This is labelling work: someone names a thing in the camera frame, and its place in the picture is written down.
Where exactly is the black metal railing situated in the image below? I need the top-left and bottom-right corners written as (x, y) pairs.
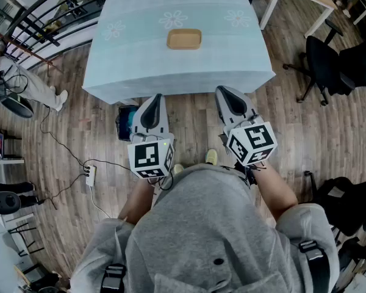
top-left (0, 0), bottom-right (117, 70)

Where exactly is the black belt device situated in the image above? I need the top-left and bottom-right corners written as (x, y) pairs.
top-left (234, 162), bottom-right (259, 189)

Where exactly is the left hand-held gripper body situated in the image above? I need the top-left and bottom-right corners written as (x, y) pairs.
top-left (127, 126), bottom-right (176, 180)

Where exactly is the black storage bin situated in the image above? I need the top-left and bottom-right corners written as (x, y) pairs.
top-left (118, 105), bottom-right (140, 142)

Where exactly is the black and grey backpack strap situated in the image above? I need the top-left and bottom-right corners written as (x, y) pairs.
top-left (99, 263), bottom-right (128, 293)
top-left (298, 239), bottom-right (332, 293)

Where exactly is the person's left forearm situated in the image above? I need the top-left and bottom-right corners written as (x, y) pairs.
top-left (117, 175), bottom-right (158, 225)

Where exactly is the light blue floral tablecloth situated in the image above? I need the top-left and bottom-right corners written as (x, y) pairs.
top-left (81, 0), bottom-right (277, 106)

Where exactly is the black power cable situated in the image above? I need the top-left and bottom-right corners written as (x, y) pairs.
top-left (36, 172), bottom-right (88, 210)
top-left (82, 159), bottom-right (132, 172)
top-left (39, 105), bottom-right (88, 169)

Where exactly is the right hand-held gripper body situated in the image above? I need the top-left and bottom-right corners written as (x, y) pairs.
top-left (221, 113), bottom-right (278, 167)

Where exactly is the grey hooded sweatshirt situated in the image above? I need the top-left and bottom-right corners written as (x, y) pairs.
top-left (67, 162), bottom-right (341, 293)

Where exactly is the black backpack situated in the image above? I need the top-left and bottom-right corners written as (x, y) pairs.
top-left (317, 175), bottom-right (366, 239)

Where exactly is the blue plastic bag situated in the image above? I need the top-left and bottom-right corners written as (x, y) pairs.
top-left (121, 108), bottom-right (135, 136)

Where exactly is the person's right forearm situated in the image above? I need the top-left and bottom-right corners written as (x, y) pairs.
top-left (243, 162), bottom-right (299, 221)

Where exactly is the black office chair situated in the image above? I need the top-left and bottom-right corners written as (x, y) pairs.
top-left (338, 26), bottom-right (366, 97)
top-left (282, 19), bottom-right (357, 107)

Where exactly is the white power strip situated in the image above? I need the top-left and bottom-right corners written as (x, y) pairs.
top-left (84, 165), bottom-right (98, 187)

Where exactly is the white power cable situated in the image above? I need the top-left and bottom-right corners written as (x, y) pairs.
top-left (89, 184), bottom-right (113, 220)

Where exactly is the dark round seat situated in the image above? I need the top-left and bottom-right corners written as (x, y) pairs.
top-left (0, 92), bottom-right (34, 119)

